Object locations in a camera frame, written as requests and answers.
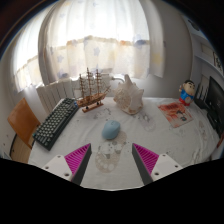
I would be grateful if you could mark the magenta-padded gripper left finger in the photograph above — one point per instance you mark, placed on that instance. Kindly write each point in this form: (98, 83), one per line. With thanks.
(77, 158)

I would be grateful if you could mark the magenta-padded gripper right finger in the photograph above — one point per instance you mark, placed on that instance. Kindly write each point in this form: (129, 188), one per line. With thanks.
(146, 158)

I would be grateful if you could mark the light blue computer mouse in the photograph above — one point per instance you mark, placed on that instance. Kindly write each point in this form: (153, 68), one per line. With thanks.
(111, 130)

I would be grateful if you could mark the white printed tablecloth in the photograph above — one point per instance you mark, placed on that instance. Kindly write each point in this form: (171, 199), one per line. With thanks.
(173, 143)

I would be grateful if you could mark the black keyboard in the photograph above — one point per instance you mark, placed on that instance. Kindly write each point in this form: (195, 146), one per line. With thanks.
(55, 124)

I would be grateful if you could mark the wooden model sailing ship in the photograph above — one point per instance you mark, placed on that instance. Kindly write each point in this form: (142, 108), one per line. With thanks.
(91, 98)

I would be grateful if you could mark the large white conch shell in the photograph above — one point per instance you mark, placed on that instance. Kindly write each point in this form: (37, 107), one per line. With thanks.
(129, 96)

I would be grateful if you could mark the wooden chair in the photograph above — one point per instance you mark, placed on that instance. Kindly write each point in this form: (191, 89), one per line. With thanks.
(22, 124)

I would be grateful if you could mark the white radiator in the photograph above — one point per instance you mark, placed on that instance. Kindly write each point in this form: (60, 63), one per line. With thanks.
(55, 91)

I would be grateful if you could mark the cartoon boy figurine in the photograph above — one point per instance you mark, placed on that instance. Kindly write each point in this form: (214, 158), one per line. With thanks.
(187, 92)

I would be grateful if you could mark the black router with antennas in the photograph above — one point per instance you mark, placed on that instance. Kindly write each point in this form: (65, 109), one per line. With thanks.
(201, 98)

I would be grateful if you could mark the black monitor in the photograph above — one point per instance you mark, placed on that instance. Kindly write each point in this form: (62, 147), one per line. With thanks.
(216, 100)

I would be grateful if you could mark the white star-print curtain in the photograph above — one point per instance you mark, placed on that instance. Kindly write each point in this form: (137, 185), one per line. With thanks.
(100, 36)

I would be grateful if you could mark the white shelf unit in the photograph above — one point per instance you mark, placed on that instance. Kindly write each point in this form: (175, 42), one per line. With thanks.
(208, 50)

